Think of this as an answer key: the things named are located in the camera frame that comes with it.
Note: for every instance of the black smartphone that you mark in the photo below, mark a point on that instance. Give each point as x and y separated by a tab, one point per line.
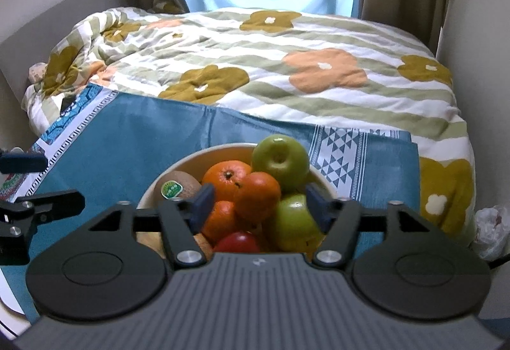
67	101

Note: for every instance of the large orange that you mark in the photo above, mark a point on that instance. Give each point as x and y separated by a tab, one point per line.
225	177

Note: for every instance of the blue patterned cloth mat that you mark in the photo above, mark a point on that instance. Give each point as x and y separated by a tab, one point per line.
111	146

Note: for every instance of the brown kiwi with sticker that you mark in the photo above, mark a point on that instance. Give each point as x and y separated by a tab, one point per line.
175	185

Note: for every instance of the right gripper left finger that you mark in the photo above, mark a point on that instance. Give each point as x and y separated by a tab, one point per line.
181	223

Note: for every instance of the small mandarin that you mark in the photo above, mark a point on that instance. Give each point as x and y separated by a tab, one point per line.
221	222
257	196

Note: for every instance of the red tomato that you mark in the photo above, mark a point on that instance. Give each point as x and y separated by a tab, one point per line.
239	242

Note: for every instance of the grey headboard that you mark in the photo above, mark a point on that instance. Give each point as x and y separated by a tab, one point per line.
30	44

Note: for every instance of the green apple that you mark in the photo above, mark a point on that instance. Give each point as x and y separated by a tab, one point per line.
292	228
284	158

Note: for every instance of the white plastic bag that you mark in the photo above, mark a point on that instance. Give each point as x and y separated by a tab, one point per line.
492	232

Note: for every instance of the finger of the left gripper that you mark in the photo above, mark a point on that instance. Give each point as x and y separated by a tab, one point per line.
12	162
47	207

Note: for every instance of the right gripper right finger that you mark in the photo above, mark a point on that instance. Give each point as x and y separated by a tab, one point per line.
338	220

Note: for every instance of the cream yellow fruit bowl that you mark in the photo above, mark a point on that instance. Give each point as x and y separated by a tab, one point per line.
196	164

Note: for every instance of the floral striped duvet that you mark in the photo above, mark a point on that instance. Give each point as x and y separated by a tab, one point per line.
279	65

